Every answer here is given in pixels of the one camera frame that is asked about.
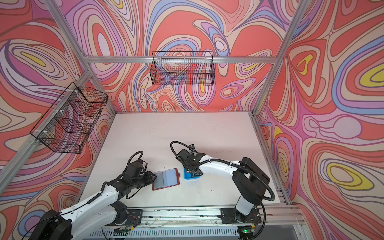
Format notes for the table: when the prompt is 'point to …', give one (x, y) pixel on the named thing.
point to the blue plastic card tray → (189, 175)
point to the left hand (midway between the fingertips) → (158, 176)
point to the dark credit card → (159, 181)
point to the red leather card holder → (166, 178)
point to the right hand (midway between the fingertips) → (196, 168)
